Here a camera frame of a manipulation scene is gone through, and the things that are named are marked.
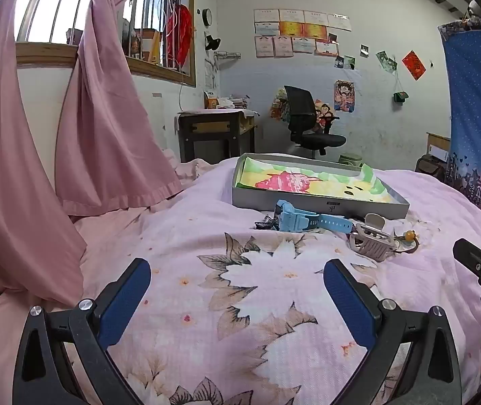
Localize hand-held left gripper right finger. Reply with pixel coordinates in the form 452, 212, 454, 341
323, 259, 463, 405

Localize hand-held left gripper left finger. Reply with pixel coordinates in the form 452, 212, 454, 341
12, 257, 152, 405

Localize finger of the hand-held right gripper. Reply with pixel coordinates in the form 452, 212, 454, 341
453, 238, 481, 293

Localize orange bead cord bracelet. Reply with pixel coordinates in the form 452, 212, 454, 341
393, 228, 421, 254

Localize beige hair claw clip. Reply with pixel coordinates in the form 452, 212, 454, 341
348, 214, 397, 261

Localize blue wrist watch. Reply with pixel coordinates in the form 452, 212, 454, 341
274, 199, 353, 234

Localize grey shallow box tray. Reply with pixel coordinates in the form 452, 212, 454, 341
232, 153, 411, 220

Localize black chain bracelet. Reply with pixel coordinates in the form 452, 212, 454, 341
254, 215, 281, 231

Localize pink floral blanket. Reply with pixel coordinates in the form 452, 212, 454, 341
0, 152, 481, 405

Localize brown bag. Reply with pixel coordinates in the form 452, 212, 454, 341
415, 154, 447, 180

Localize blue dotted cloth wardrobe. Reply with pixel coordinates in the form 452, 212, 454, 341
437, 17, 481, 233

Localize black wooden desk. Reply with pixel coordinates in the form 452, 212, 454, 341
177, 109, 260, 164

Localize black office chair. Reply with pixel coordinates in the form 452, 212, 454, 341
284, 85, 347, 159

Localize yellow cardboard box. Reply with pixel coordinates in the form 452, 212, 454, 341
148, 29, 162, 63

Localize wooden framed barred window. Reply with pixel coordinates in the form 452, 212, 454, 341
15, 0, 197, 88

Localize red hanging decoration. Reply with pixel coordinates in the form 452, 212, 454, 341
165, 4, 193, 69

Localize orange cartoon wall poster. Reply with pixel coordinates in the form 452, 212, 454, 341
314, 100, 336, 133

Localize red wall card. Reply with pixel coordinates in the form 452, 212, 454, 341
402, 51, 427, 80

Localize green wall photo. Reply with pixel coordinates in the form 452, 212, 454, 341
376, 51, 398, 72

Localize white wall papers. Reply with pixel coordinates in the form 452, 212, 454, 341
204, 57, 220, 91

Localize group of wall certificates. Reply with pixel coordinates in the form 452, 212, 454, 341
254, 8, 352, 58

